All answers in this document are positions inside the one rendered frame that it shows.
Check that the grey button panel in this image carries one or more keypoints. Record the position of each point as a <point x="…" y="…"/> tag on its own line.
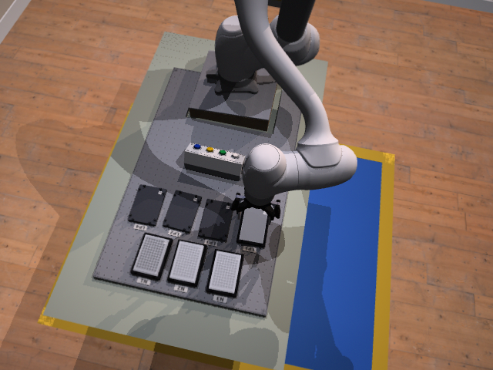
<point x="211" y="160"/>

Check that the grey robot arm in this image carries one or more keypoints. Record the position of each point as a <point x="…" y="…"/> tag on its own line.
<point x="245" y="43"/>

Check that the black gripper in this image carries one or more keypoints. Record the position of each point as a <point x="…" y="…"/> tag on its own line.
<point x="240" y="206"/>

